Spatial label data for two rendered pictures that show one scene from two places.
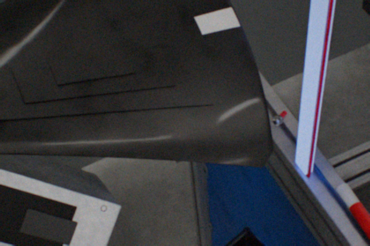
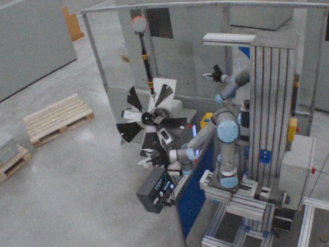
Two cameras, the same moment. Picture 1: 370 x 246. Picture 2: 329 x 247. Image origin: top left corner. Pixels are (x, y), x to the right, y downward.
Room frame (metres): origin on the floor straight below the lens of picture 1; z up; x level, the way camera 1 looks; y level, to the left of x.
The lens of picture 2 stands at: (-0.81, -1.54, 2.62)
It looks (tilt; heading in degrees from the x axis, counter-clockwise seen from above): 36 degrees down; 56
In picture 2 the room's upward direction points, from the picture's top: 12 degrees counter-clockwise
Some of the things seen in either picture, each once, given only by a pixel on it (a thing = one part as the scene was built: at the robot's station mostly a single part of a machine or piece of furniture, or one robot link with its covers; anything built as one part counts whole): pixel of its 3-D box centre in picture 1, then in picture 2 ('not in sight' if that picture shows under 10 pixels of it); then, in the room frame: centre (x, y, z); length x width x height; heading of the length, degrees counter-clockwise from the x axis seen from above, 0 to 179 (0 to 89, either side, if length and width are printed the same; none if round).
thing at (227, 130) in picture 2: not in sight; (227, 153); (0.16, -0.72, 1.41); 0.15 x 0.12 x 0.55; 46
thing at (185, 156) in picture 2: not in sight; (185, 154); (-0.03, -0.54, 1.43); 0.11 x 0.08 x 0.09; 136
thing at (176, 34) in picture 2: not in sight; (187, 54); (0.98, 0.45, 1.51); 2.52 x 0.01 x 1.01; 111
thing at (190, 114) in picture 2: not in sight; (178, 114); (0.78, 0.50, 0.85); 0.36 x 0.24 x 0.03; 111
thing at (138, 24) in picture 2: not in sight; (139, 24); (0.71, 0.79, 1.88); 0.16 x 0.07 x 0.16; 146
